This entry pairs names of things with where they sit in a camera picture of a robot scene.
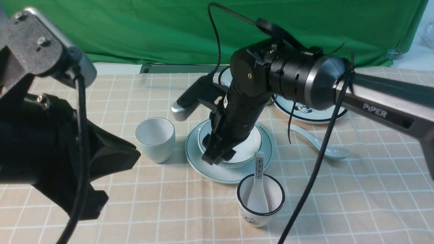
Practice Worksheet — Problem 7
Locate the illustrated black-rimmed plate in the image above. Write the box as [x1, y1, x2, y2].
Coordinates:
[272, 95, 335, 124]

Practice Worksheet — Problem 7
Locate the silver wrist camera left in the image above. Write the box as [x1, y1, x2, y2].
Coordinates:
[1, 7, 97, 102]

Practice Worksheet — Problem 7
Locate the small black-rimmed white bowl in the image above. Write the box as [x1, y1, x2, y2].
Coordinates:
[218, 66, 233, 87]

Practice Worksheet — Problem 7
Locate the plain white ceramic spoon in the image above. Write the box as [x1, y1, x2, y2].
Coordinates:
[289, 124, 350, 161]

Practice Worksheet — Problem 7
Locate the plain pale blue plate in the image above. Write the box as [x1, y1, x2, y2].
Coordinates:
[185, 119, 274, 184]

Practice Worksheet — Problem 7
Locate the metal clamp on backdrop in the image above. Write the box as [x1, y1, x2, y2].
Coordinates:
[385, 48, 402, 61]

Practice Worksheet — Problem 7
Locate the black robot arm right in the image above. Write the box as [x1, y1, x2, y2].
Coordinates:
[202, 18, 434, 176]

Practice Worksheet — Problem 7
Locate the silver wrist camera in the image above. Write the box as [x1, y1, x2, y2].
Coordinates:
[172, 74, 228, 121]
[1, 7, 97, 102]

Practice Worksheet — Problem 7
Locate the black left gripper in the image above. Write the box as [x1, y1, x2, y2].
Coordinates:
[0, 94, 141, 221]

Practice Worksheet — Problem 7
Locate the black-rimmed illustrated cup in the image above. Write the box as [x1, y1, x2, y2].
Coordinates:
[237, 174, 285, 227]

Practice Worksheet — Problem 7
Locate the green backdrop cloth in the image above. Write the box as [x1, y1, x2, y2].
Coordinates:
[1, 0, 433, 67]

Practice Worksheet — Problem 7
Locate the pale blue handleless cup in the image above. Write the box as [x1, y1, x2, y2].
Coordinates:
[135, 118, 175, 164]

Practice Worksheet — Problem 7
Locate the grey metal rail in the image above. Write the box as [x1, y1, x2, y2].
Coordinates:
[139, 63, 215, 74]

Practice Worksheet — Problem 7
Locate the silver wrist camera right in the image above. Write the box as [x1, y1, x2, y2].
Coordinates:
[172, 74, 228, 121]

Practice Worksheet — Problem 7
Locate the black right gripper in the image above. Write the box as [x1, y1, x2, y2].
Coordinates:
[202, 85, 272, 165]

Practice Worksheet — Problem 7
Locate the pale blue wide bowl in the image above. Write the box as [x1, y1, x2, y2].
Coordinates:
[197, 120, 262, 168]

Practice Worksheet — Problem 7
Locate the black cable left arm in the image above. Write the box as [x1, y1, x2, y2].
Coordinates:
[56, 64, 91, 244]

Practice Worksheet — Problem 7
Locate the patterned white ceramic spoon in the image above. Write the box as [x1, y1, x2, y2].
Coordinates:
[248, 151, 268, 214]

